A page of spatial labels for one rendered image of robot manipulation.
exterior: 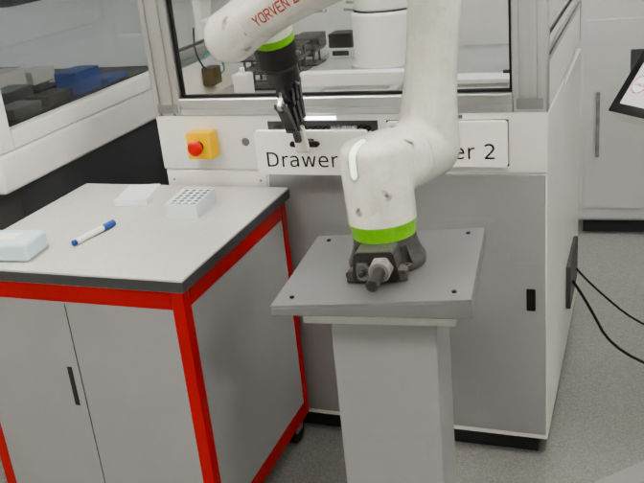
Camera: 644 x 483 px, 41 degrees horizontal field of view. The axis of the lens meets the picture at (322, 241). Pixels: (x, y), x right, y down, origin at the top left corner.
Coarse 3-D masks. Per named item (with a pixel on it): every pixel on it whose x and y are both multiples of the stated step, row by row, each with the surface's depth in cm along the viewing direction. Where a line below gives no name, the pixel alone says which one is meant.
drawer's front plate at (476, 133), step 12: (480, 120) 202; (492, 120) 201; (504, 120) 200; (468, 132) 203; (480, 132) 202; (492, 132) 201; (504, 132) 200; (468, 144) 204; (480, 144) 203; (492, 144) 202; (504, 144) 201; (480, 156) 204; (492, 156) 203; (504, 156) 202
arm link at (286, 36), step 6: (288, 30) 183; (276, 36) 182; (282, 36) 183; (288, 36) 184; (270, 42) 183; (276, 42) 183; (282, 42) 183; (288, 42) 185; (264, 48) 184; (270, 48) 184; (276, 48) 184
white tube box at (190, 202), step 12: (180, 192) 218; (192, 192) 217; (204, 192) 216; (168, 204) 209; (180, 204) 208; (192, 204) 207; (204, 204) 212; (168, 216) 210; (180, 216) 209; (192, 216) 208
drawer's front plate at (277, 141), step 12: (264, 132) 212; (276, 132) 211; (312, 132) 208; (324, 132) 207; (336, 132) 206; (348, 132) 205; (360, 132) 204; (264, 144) 214; (276, 144) 213; (288, 144) 211; (324, 144) 208; (336, 144) 207; (264, 156) 215; (288, 156) 213; (300, 156) 212; (312, 156) 211; (264, 168) 216; (276, 168) 215; (288, 168) 214; (300, 168) 213; (312, 168) 212; (324, 168) 211; (336, 168) 210
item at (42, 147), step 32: (0, 96) 224; (96, 96) 262; (128, 96) 278; (0, 128) 224; (32, 128) 235; (64, 128) 249; (96, 128) 263; (128, 128) 279; (0, 160) 225; (32, 160) 236; (64, 160) 249; (96, 160) 267; (128, 160) 284; (160, 160) 302; (0, 192) 228; (32, 192) 240; (64, 192) 253; (0, 224) 241
